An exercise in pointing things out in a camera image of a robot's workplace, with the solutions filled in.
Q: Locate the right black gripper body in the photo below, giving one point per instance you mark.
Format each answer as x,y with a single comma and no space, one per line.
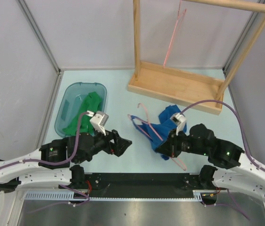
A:
180,143

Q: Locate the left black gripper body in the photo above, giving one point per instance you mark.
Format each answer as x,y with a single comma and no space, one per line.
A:
102,142

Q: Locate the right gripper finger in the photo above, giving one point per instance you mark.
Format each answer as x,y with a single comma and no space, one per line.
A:
168,154
166,147

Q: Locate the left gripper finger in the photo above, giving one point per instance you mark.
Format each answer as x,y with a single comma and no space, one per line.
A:
116,139
121,145

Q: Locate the blue tank top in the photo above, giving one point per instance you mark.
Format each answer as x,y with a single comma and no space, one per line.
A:
163,127

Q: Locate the green tank top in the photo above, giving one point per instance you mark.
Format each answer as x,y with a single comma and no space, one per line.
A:
85,115

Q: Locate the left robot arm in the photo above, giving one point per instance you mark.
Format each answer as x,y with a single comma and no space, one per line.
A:
57,164

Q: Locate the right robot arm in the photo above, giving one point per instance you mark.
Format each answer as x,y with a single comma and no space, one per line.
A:
229,166

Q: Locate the teal plastic bin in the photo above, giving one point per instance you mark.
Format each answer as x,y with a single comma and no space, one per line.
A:
79,97

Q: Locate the wooden clothes rack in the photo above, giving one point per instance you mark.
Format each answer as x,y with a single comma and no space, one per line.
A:
182,87

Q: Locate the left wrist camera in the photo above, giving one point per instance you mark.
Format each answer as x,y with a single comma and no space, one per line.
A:
98,120

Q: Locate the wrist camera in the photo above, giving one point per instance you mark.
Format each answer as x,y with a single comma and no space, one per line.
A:
98,120
180,122

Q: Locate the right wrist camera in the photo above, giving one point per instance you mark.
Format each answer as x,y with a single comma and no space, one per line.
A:
180,122

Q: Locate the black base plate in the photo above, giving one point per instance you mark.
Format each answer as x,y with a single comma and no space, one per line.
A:
144,185

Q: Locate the aluminium frame post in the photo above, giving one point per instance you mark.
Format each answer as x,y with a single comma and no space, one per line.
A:
38,34

